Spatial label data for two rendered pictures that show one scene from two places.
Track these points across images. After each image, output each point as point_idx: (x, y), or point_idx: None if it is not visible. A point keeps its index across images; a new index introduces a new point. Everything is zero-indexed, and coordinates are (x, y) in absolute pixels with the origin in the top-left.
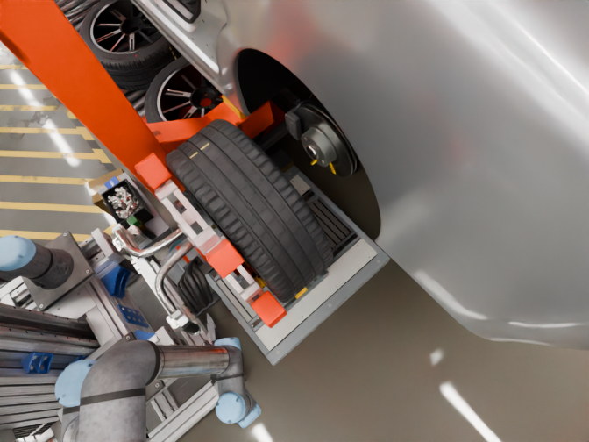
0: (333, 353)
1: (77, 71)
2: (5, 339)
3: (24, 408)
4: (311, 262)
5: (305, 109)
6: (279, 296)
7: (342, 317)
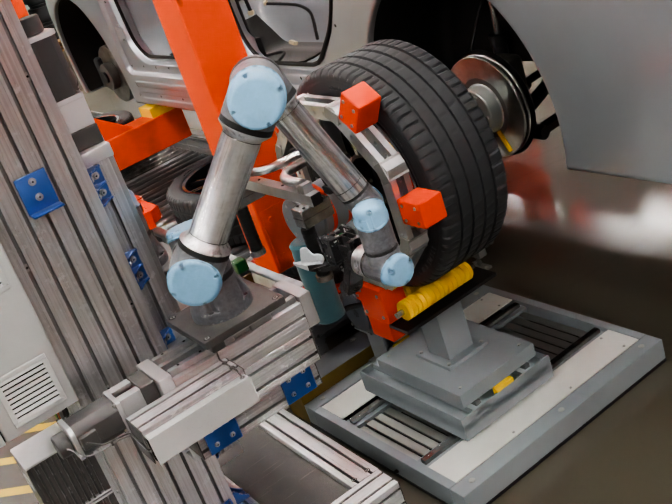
0: (581, 484)
1: (216, 25)
2: (123, 192)
3: (101, 348)
4: (467, 137)
5: (454, 65)
6: (431, 182)
7: (591, 438)
